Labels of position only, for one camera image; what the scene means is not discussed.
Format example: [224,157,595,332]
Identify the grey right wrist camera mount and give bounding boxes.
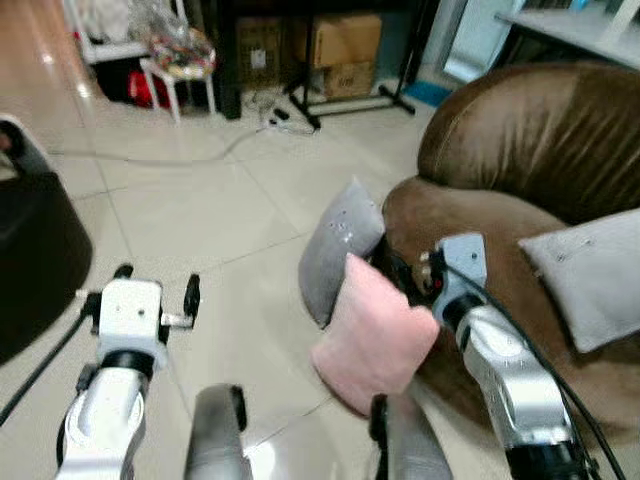
[436,232,490,307]

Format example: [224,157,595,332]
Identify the grey pillow with studs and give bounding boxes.
[298,177,387,330]

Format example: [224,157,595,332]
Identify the large brown cardboard box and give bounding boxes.
[308,12,384,70]

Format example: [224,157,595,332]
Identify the black metal floor stand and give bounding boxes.
[284,0,441,132]

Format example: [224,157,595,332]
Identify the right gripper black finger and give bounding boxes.
[369,238,406,293]

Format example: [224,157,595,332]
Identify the brown leather sofa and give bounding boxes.
[383,62,640,447]

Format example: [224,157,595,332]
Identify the pink square pillow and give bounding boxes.
[311,253,442,417]

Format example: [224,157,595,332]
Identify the grey pillow with button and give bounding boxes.
[518,208,640,354]

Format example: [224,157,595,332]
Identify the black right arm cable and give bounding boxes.
[455,262,627,480]

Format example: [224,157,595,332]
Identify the white desk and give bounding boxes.
[494,0,640,70]

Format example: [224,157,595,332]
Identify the white stool with floral cushion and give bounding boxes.
[139,27,220,127]

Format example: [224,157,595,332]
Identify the black cabinet post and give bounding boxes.
[213,0,243,122]

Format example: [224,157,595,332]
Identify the red bag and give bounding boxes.
[127,69,172,110]

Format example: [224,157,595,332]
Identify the power strip with plugs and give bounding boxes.
[262,104,303,132]

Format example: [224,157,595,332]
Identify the white shelf rack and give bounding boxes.
[62,0,191,67]

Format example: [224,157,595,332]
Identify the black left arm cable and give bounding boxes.
[0,308,93,428]

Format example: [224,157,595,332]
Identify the grey right robot leg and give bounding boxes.
[368,392,454,480]

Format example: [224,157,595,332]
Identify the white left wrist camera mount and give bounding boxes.
[96,278,167,357]

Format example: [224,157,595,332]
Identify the white framed glass panel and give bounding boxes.
[442,0,523,84]

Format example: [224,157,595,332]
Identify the grey floor cable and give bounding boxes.
[45,122,273,167]

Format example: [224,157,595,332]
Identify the blue floor mat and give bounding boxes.
[404,81,454,109]

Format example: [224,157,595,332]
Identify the grey left robot leg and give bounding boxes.
[182,384,253,480]

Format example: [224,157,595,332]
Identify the small printed cardboard box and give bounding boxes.
[319,62,377,100]

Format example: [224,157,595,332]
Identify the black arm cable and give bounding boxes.
[0,308,93,428]
[455,262,627,480]

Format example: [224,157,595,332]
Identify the grey robot leg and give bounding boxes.
[368,392,454,480]
[182,384,253,480]

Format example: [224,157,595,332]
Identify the dark labelled cardboard box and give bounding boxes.
[236,16,287,88]

